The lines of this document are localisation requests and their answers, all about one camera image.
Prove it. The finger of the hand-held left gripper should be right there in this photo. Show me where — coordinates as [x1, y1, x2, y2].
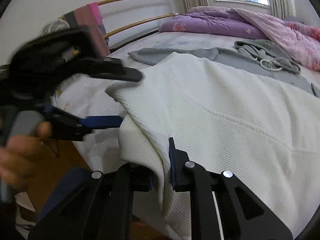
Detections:
[75, 56, 143, 82]
[41, 105, 125, 142]

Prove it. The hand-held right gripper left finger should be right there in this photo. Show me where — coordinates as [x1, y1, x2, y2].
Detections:
[27, 164, 154, 240]

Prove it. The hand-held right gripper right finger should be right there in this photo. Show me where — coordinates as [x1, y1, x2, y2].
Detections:
[168, 137, 293, 240]

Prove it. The white button jacket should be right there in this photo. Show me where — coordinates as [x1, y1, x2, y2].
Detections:
[105, 52, 320, 239]

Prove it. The person's left hand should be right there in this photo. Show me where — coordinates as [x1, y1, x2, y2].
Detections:
[0, 121, 54, 198]

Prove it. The white standing fan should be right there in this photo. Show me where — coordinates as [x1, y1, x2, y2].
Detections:
[40, 19, 70, 37]

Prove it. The pink striped towel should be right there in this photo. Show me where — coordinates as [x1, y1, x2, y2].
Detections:
[64, 2, 110, 58]

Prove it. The purple floral quilt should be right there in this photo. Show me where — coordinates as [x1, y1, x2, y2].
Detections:
[159, 6, 320, 70]

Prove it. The grey hoodie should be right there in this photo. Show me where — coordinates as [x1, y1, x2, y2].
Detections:
[127, 40, 320, 97]

